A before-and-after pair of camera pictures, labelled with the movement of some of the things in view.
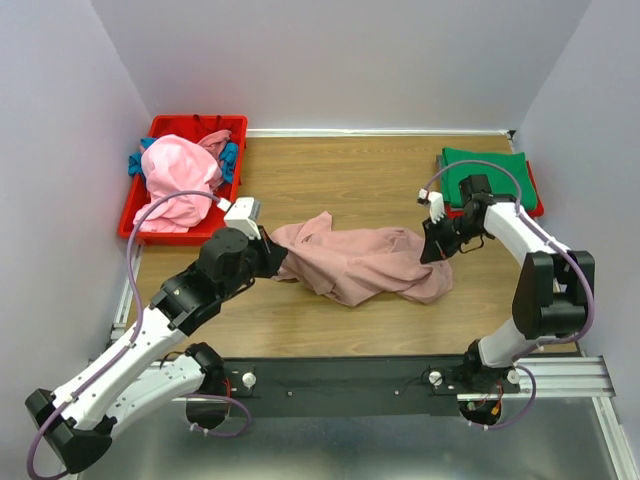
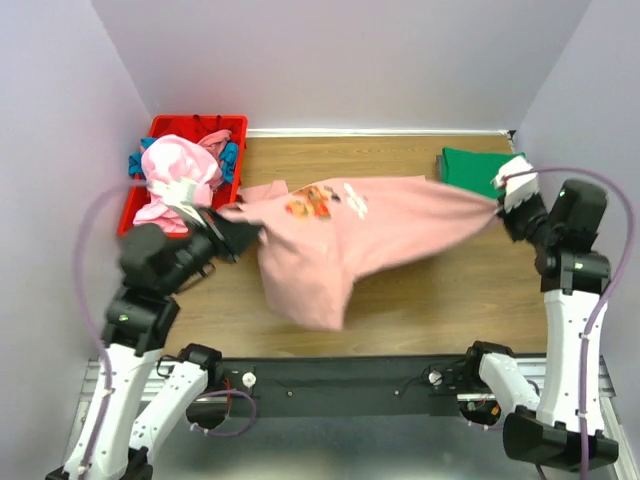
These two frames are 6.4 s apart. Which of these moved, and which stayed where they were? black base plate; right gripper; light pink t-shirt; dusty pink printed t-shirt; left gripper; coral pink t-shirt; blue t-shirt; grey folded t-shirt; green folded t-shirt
Moved: right gripper; dusty pink printed t-shirt; left gripper
Stayed: black base plate; light pink t-shirt; coral pink t-shirt; blue t-shirt; green folded t-shirt; grey folded t-shirt
